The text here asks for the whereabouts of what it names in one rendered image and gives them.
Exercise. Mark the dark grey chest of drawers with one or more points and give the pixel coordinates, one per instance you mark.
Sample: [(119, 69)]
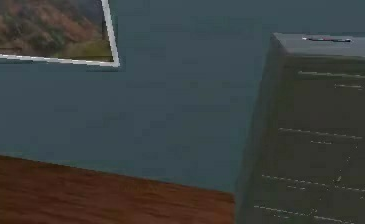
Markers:
[(316, 133)]

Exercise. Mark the thin grey red pen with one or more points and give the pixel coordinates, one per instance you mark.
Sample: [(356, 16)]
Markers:
[(326, 39)]

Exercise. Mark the white framed landscape picture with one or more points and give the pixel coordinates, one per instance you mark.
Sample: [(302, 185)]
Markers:
[(46, 30)]

